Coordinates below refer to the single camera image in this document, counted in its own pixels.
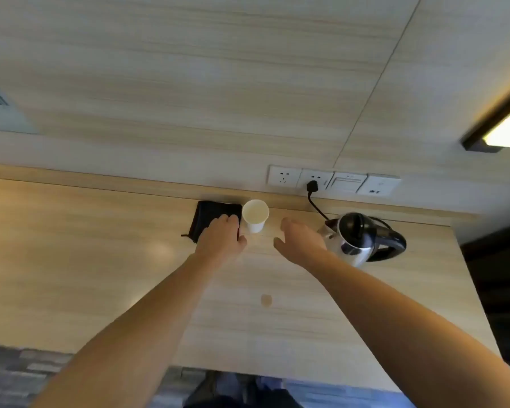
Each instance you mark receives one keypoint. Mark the person's left hand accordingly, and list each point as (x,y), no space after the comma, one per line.
(219,242)

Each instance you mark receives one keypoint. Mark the person's right hand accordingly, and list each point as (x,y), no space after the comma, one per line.
(301,244)

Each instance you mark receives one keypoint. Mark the person's right thumb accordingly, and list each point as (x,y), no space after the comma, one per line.
(279,244)

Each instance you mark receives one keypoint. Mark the person's left thumb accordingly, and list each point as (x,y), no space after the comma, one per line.
(242,241)

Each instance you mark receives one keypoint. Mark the person's left forearm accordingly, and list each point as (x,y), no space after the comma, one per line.
(144,327)

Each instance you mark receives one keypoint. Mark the person's right forearm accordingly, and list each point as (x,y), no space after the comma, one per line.
(408,331)

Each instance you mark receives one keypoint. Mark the white paper cup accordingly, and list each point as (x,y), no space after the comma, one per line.
(255,214)

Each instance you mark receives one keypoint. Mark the black leather tray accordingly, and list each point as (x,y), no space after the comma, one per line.
(202,218)

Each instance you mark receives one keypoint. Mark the steel and black electric kettle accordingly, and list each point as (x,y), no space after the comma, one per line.
(361,240)

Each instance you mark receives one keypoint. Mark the person's legs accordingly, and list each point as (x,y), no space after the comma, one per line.
(246,390)

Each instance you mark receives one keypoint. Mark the dark furniture piece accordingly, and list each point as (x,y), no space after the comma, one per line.
(499,293)

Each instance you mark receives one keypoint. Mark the white air vent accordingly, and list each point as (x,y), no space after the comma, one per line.
(2,110)

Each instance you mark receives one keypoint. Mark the white wall power socket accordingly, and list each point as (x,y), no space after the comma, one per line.
(323,179)
(282,176)

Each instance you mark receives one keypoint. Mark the white wall switch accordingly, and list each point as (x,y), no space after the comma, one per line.
(346,182)

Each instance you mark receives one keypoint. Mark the white wall charging socket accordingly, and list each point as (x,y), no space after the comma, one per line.
(378,185)

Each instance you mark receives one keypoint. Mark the black wall lamp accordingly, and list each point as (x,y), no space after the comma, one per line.
(493,131)

